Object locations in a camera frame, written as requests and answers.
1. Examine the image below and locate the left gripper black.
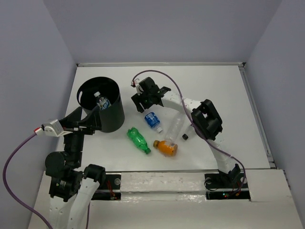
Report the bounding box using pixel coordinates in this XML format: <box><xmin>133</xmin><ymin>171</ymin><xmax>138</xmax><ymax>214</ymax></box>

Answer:
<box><xmin>61</xmin><ymin>104</ymin><xmax>103</xmax><ymax>166</ymax></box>

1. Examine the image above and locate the clear bottle dark blue label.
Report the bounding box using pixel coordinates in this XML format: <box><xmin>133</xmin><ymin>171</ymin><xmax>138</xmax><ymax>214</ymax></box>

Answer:
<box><xmin>144</xmin><ymin>112</ymin><xmax>163</xmax><ymax>133</ymax></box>

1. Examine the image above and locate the clear bottle blue white label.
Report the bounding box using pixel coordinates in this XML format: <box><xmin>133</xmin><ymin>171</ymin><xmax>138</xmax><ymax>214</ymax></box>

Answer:
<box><xmin>94</xmin><ymin>92</ymin><xmax>111</xmax><ymax>110</ymax></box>

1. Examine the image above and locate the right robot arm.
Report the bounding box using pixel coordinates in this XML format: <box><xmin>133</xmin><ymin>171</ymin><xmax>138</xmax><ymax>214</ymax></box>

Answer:
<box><xmin>131</xmin><ymin>77</ymin><xmax>244</xmax><ymax>187</ymax></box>

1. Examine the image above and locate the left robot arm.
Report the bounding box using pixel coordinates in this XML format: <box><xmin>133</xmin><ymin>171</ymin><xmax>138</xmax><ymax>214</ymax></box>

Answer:
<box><xmin>42</xmin><ymin>106</ymin><xmax>106</xmax><ymax>229</ymax></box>

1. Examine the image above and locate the black cylindrical bin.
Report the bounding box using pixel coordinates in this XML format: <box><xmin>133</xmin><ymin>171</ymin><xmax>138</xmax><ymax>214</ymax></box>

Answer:
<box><xmin>77</xmin><ymin>77</ymin><xmax>125</xmax><ymax>133</ymax></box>

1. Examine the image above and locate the green plastic bottle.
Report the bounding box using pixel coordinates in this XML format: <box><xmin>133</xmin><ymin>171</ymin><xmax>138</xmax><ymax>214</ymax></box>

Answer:
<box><xmin>127</xmin><ymin>127</ymin><xmax>151</xmax><ymax>155</ymax></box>

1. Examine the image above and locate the clear unlabelled plastic bottle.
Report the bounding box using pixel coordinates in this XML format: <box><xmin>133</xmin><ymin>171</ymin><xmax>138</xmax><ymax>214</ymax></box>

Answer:
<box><xmin>164</xmin><ymin>113</ymin><xmax>185</xmax><ymax>143</ymax></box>

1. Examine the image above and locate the orange juice bottle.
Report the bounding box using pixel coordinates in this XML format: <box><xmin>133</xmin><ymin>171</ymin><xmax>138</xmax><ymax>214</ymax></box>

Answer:
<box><xmin>153</xmin><ymin>140</ymin><xmax>178</xmax><ymax>156</ymax></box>

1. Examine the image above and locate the clear bottle black cap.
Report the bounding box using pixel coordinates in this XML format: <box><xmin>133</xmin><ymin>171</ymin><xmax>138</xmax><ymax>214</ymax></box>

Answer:
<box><xmin>182</xmin><ymin>125</ymin><xmax>196</xmax><ymax>141</ymax></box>

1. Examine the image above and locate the white foam strip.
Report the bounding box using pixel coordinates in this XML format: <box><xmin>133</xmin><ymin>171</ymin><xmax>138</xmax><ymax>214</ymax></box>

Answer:
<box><xmin>120</xmin><ymin>172</ymin><xmax>206</xmax><ymax>202</ymax></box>

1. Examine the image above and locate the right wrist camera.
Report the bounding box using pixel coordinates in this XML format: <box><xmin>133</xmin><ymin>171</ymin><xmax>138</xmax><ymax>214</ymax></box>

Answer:
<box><xmin>131</xmin><ymin>78</ymin><xmax>141</xmax><ymax>94</ymax></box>

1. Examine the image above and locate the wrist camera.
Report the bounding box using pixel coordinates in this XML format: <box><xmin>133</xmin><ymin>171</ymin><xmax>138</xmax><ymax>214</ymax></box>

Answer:
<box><xmin>131</xmin><ymin>78</ymin><xmax>141</xmax><ymax>94</ymax></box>
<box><xmin>41</xmin><ymin>119</ymin><xmax>71</xmax><ymax>137</ymax></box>

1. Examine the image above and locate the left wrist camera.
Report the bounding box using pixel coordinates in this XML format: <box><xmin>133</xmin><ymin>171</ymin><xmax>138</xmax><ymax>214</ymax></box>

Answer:
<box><xmin>41</xmin><ymin>119</ymin><xmax>71</xmax><ymax>137</ymax></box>

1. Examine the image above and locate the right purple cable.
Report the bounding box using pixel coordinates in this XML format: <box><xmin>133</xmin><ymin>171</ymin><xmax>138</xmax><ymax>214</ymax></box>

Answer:
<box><xmin>132</xmin><ymin>69</ymin><xmax>247</xmax><ymax>191</ymax></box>

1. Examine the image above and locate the purple cable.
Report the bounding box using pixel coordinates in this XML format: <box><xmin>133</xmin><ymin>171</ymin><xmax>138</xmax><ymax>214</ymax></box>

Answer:
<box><xmin>2</xmin><ymin>130</ymin><xmax>53</xmax><ymax>229</ymax></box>
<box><xmin>132</xmin><ymin>69</ymin><xmax>247</xmax><ymax>191</ymax></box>

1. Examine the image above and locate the aluminium table rail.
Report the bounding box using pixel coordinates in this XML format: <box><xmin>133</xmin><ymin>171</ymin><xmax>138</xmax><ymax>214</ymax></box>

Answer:
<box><xmin>76</xmin><ymin>62</ymin><xmax>244</xmax><ymax>67</ymax></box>

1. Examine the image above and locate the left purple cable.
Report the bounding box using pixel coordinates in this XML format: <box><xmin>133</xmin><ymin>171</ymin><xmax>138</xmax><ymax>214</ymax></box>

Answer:
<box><xmin>2</xmin><ymin>130</ymin><xmax>53</xmax><ymax>229</ymax></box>

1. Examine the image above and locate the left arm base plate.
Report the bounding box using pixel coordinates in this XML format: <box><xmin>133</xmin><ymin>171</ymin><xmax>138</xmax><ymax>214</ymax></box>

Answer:
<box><xmin>91</xmin><ymin>173</ymin><xmax>122</xmax><ymax>201</ymax></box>

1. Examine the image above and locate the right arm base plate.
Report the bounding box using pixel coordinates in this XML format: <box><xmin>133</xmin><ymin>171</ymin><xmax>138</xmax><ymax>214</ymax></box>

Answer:
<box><xmin>204</xmin><ymin>173</ymin><xmax>251</xmax><ymax>200</ymax></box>

